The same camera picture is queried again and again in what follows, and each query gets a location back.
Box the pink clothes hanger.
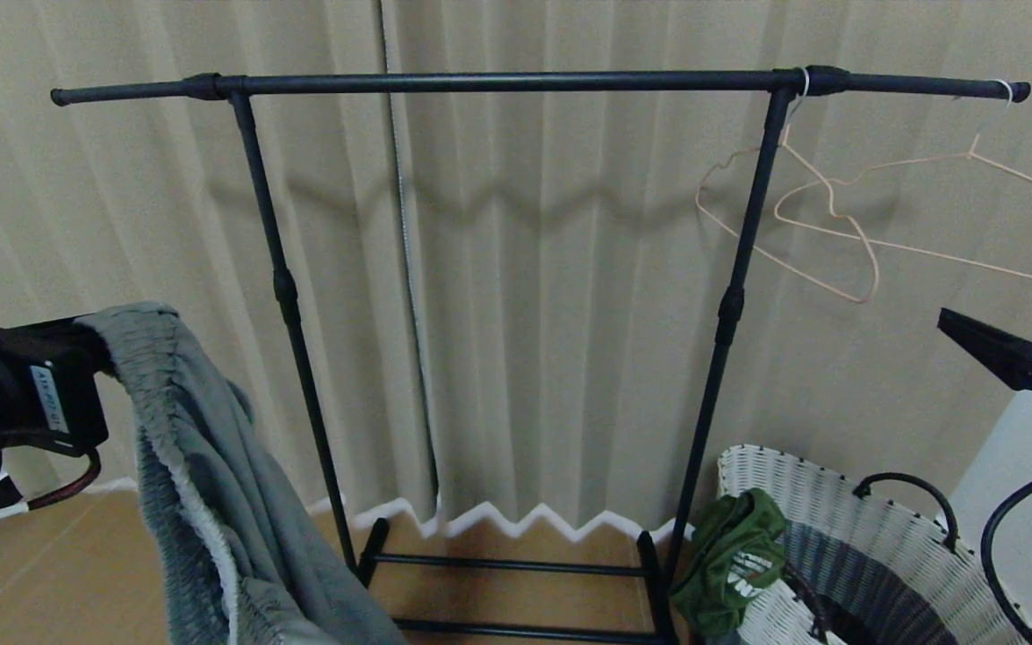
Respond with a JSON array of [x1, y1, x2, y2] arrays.
[[772, 83, 1032, 286], [695, 88, 882, 305]]

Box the pale grey shorts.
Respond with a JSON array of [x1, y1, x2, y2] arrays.
[[77, 303, 409, 645]]

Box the green long-sleeved shirt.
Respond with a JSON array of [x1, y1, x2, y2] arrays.
[[670, 488, 791, 639]]

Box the white laundry basket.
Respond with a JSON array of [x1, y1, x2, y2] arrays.
[[717, 443, 1032, 645]]

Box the black clothes rack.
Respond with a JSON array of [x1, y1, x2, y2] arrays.
[[50, 64, 1032, 645]]

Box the grey curtain pull cord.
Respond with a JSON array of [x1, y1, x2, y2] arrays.
[[378, 0, 442, 522]]

